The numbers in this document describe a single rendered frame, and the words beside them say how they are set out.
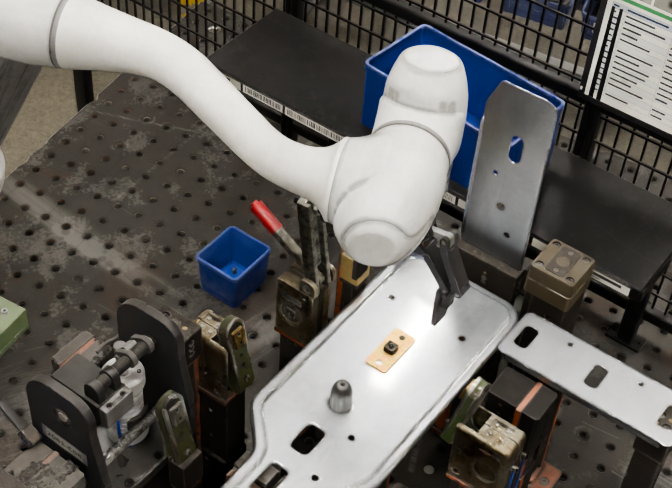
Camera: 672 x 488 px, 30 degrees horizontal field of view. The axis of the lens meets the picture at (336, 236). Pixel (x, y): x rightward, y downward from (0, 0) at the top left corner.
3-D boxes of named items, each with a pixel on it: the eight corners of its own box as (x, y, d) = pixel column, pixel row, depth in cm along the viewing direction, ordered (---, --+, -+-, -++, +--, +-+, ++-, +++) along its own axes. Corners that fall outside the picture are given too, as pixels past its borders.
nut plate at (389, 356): (384, 374, 184) (385, 369, 183) (363, 361, 185) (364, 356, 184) (416, 340, 189) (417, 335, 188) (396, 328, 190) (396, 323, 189)
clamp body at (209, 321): (225, 513, 201) (224, 366, 174) (171, 475, 205) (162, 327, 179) (261, 475, 206) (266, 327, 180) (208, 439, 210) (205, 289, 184)
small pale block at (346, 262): (344, 410, 216) (359, 264, 190) (327, 399, 217) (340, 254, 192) (355, 397, 218) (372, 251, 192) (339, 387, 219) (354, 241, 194)
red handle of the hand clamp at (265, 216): (316, 288, 186) (247, 206, 185) (309, 293, 188) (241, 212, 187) (333, 272, 188) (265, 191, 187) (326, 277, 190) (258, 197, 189)
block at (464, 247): (489, 394, 220) (516, 278, 199) (432, 361, 225) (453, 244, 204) (498, 384, 222) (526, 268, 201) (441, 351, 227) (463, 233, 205)
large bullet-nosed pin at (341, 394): (342, 423, 179) (345, 394, 175) (324, 411, 180) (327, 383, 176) (355, 409, 181) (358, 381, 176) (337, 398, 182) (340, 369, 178)
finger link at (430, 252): (418, 215, 169) (425, 213, 168) (456, 282, 172) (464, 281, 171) (401, 231, 167) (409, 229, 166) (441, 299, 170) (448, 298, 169)
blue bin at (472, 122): (496, 208, 206) (508, 148, 197) (356, 121, 219) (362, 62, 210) (553, 161, 215) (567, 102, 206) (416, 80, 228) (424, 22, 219)
